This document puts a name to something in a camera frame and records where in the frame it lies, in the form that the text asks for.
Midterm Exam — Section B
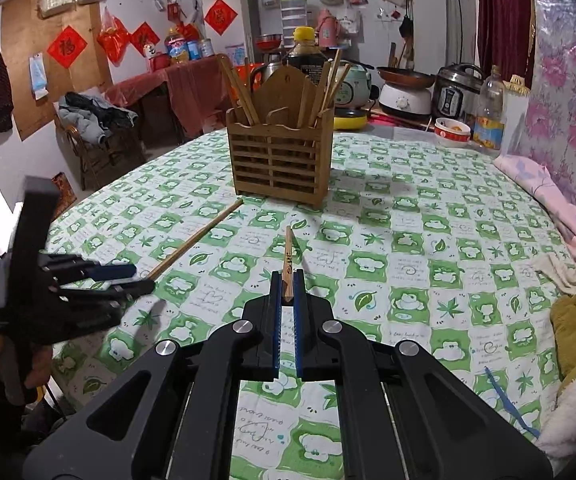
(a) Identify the cream cloth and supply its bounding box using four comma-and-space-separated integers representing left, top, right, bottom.
535, 252, 576, 297

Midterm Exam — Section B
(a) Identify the brown frying pan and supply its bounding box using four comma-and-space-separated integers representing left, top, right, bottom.
376, 65, 437, 89

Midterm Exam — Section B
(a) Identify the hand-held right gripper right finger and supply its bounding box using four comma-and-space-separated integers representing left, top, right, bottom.
293, 269, 554, 480

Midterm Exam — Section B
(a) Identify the wooden chair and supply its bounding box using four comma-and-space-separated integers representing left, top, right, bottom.
57, 120, 147, 192

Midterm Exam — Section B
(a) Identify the person's left hand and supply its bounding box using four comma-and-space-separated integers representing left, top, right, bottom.
0, 335, 54, 402

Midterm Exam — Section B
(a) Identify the brown wall board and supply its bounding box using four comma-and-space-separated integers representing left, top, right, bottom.
0, 0, 114, 142

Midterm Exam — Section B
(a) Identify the silver pressure cooker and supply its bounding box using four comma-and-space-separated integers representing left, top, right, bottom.
433, 63, 484, 122

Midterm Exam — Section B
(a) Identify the floral plastic-wrapped mattress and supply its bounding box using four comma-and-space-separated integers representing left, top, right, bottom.
505, 0, 576, 242

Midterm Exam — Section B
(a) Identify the pile of grey clothes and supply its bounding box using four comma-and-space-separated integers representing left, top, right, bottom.
57, 91, 139, 146

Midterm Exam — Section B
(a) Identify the blue white wall calendar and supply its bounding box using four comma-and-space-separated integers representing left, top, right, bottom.
28, 52, 50, 101

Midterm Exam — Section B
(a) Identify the wooden slatted chopstick holder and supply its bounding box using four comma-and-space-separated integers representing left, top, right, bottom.
226, 65, 335, 209

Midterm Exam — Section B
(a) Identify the steel kettle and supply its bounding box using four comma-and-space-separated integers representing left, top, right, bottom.
250, 59, 287, 92

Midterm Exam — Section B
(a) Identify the red hanging decoration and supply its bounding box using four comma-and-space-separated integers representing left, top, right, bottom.
96, 7, 131, 64

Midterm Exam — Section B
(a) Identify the blue plastic strip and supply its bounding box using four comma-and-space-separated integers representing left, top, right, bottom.
484, 365, 542, 439

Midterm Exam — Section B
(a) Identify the green patterned sheet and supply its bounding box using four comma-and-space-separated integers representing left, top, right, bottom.
46, 126, 576, 480

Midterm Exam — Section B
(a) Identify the striped stacked container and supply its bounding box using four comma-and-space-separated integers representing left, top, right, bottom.
280, 0, 311, 29

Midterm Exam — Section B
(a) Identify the white electric cooker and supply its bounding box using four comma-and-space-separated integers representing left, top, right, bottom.
379, 82, 433, 119

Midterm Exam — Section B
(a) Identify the red cloth covered table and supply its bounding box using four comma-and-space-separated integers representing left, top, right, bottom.
104, 57, 231, 147

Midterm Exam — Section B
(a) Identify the clear plastic oil bottle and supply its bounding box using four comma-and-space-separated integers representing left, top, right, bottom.
471, 64, 507, 156

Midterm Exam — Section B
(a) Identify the pink floral cloth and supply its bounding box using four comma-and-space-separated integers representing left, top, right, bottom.
492, 153, 576, 262

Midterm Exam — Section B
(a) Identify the black hanging ladle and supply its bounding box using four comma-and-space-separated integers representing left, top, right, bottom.
398, 0, 415, 42

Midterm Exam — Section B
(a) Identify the pale green rice cooker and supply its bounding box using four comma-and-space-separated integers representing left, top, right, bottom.
337, 63, 373, 109

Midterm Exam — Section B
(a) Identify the wooden chopstick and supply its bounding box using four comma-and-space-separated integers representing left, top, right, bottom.
281, 225, 297, 305
146, 197, 245, 281

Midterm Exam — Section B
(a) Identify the red diamond paper poster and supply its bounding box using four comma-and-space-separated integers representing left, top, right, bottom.
130, 21, 161, 59
46, 24, 89, 69
203, 0, 239, 36

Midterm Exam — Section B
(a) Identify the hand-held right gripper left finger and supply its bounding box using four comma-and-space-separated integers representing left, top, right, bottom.
22, 270, 285, 480

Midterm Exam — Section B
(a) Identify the dark red curtain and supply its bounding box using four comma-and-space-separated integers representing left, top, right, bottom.
472, 0, 537, 92

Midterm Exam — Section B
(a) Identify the yellow cooking oil bottle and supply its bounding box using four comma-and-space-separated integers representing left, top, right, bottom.
165, 27, 190, 65

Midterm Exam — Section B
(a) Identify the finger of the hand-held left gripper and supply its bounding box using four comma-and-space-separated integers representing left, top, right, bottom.
42, 280, 156, 343
42, 254, 137, 286

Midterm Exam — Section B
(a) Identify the white refrigerator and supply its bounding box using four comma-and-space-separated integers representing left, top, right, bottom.
200, 0, 261, 62

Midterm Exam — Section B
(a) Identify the red and white bowl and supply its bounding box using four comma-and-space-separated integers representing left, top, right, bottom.
434, 117, 472, 149

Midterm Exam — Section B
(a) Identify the dark bottle yellow cap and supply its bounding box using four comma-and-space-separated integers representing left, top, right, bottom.
286, 26, 333, 74

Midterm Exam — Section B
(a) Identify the red gift box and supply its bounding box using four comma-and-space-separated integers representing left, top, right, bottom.
50, 172, 78, 211

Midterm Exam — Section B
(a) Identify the pink thermos jug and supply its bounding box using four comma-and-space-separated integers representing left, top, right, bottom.
316, 8, 341, 47

